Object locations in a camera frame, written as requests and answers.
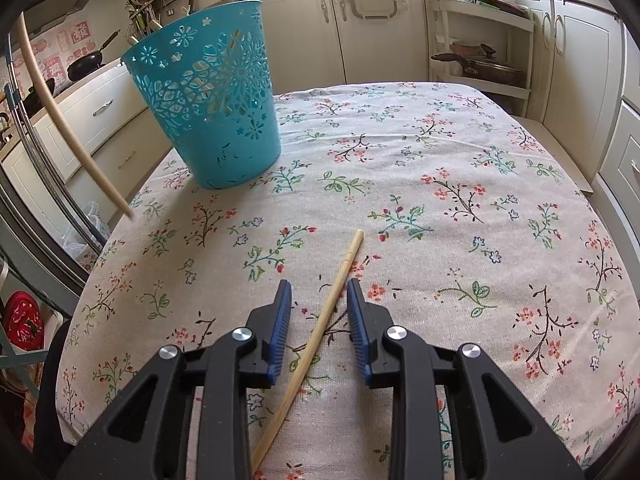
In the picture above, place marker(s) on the black frying pan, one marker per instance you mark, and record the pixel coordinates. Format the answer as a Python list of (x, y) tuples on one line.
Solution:
[(90, 62)]

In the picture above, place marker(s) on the teal perforated plastic basket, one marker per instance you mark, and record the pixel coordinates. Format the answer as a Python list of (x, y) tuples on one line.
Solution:
[(207, 82)]

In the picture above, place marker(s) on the brown pan on shelf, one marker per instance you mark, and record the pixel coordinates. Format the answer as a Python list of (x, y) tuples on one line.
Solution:
[(485, 68)]

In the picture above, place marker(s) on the cream chopstick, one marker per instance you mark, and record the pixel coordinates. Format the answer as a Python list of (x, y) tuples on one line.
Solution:
[(86, 161), (312, 345)]

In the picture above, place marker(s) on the white drawer cabinet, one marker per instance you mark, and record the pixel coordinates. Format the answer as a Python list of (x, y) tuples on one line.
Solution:
[(113, 123)]

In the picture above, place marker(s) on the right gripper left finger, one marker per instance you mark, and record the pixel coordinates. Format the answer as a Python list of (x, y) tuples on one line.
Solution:
[(144, 432)]

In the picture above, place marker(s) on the red round container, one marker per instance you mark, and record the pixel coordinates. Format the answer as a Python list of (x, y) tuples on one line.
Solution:
[(22, 321)]

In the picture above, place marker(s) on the floral white tablecloth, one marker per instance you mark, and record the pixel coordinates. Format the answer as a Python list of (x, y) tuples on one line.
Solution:
[(472, 232)]

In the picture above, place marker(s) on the black wok on stove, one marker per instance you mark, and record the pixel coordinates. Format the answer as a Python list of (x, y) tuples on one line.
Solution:
[(32, 101)]

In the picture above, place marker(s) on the white open shelf rack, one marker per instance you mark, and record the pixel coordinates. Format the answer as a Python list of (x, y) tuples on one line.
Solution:
[(461, 26)]

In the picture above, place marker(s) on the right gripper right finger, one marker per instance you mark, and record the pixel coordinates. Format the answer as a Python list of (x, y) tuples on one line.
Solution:
[(495, 433)]

